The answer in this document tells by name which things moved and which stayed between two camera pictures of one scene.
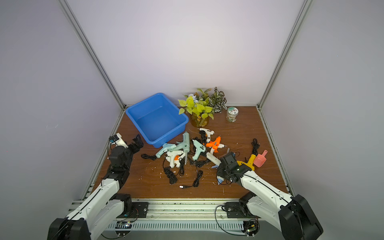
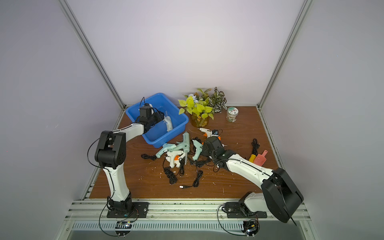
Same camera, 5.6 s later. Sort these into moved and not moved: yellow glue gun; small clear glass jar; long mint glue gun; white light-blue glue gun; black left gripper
Moved: white light-blue glue gun; black left gripper
Not moved: yellow glue gun; small clear glass jar; long mint glue gun
